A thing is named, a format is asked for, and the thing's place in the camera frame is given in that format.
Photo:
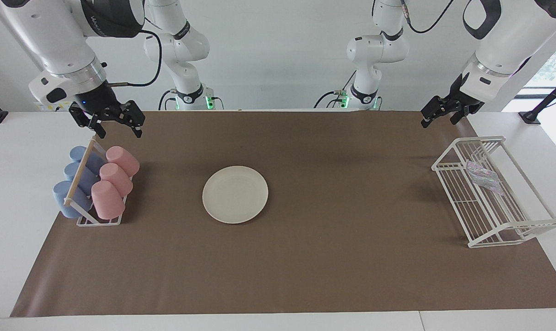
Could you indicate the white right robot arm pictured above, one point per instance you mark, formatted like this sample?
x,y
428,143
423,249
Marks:
x,y
53,37

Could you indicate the cup rack with wooden rod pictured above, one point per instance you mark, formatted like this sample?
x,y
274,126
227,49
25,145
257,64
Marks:
x,y
82,172

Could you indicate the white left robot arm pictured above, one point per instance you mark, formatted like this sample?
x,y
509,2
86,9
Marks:
x,y
503,41

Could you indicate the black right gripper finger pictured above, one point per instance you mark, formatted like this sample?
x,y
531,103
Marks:
x,y
99,129
137,130

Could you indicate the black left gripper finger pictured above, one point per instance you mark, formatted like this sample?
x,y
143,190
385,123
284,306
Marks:
x,y
458,117
430,117

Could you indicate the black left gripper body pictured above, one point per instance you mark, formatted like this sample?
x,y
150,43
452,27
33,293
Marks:
x,y
457,99

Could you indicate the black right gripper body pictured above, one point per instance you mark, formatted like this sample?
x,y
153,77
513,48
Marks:
x,y
105,108

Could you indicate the brown table mat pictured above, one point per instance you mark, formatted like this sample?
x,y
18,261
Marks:
x,y
305,257

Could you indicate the cream round plate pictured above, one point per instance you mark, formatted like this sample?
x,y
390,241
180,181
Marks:
x,y
235,195

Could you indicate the pink plastic cup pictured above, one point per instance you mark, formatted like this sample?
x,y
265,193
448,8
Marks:
x,y
116,179
106,201
123,159

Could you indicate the silver mesh sponge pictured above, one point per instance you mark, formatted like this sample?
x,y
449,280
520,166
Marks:
x,y
485,177

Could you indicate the black angled stand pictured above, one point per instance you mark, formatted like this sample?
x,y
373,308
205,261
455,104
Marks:
x,y
542,103

